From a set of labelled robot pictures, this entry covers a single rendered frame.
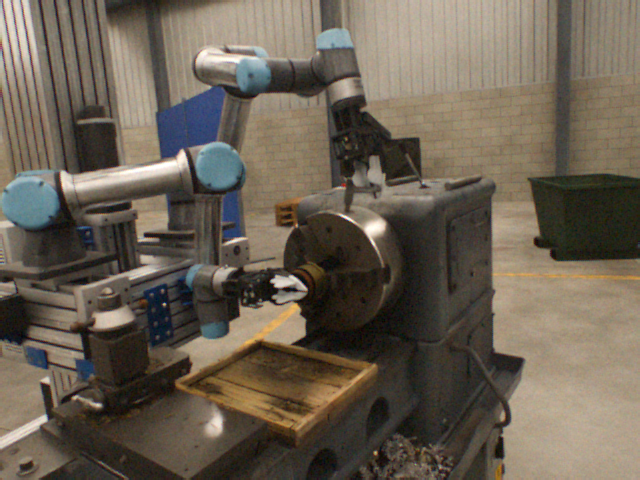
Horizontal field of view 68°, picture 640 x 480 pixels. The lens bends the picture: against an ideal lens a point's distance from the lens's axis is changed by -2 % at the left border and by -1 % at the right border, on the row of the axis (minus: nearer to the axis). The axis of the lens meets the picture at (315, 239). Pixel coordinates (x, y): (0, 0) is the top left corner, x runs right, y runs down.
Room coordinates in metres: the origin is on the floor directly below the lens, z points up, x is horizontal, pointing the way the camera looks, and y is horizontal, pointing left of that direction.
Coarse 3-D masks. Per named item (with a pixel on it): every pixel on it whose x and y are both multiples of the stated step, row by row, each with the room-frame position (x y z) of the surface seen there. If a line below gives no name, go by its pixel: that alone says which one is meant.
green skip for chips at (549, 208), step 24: (552, 192) 5.25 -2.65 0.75; (576, 192) 4.88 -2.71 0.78; (600, 192) 4.84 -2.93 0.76; (624, 192) 4.80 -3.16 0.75; (552, 216) 5.36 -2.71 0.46; (576, 216) 4.93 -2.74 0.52; (600, 216) 4.89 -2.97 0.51; (624, 216) 4.85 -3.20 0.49; (552, 240) 5.47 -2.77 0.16; (576, 240) 4.98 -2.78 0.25; (600, 240) 4.94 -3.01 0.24; (624, 240) 4.90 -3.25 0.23
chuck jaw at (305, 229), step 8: (304, 224) 1.24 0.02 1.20; (296, 232) 1.21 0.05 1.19; (304, 232) 1.20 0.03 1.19; (312, 232) 1.22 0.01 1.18; (296, 240) 1.21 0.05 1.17; (304, 240) 1.19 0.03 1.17; (312, 240) 1.20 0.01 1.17; (296, 248) 1.19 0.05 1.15; (304, 248) 1.17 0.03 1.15; (312, 248) 1.19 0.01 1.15; (320, 248) 1.21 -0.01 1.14; (296, 256) 1.19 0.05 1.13; (304, 256) 1.15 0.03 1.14; (312, 256) 1.17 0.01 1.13; (320, 256) 1.19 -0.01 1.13; (328, 256) 1.21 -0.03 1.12; (296, 264) 1.16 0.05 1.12
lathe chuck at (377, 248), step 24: (312, 216) 1.23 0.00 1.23; (336, 216) 1.18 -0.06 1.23; (360, 216) 1.20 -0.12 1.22; (288, 240) 1.28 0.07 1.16; (336, 240) 1.19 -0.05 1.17; (360, 240) 1.14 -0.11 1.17; (384, 240) 1.16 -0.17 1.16; (288, 264) 1.28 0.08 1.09; (360, 264) 1.15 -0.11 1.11; (384, 264) 1.12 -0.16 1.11; (336, 288) 1.21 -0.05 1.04; (360, 288) 1.15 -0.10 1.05; (384, 288) 1.11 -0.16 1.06; (336, 312) 1.20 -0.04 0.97; (360, 312) 1.15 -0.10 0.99
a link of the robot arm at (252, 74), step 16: (208, 48) 1.34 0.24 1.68; (224, 48) 1.41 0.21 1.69; (192, 64) 1.35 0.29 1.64; (208, 64) 1.28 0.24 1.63; (224, 64) 1.20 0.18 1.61; (240, 64) 1.07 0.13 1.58; (256, 64) 1.05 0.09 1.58; (272, 64) 1.07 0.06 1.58; (288, 64) 1.09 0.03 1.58; (208, 80) 1.34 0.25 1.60; (224, 80) 1.22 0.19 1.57; (240, 80) 1.08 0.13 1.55; (256, 80) 1.05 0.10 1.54; (272, 80) 1.07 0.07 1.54; (288, 80) 1.09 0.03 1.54
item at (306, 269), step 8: (304, 264) 1.14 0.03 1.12; (312, 264) 1.13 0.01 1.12; (296, 272) 1.09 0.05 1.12; (304, 272) 1.09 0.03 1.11; (312, 272) 1.10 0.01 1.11; (320, 272) 1.11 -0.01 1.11; (304, 280) 1.07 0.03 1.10; (312, 280) 1.09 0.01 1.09; (320, 280) 1.10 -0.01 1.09; (288, 288) 1.10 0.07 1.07; (312, 288) 1.08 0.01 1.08; (320, 288) 1.10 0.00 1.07; (304, 296) 1.07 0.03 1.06; (312, 296) 1.09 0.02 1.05; (320, 296) 1.12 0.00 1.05
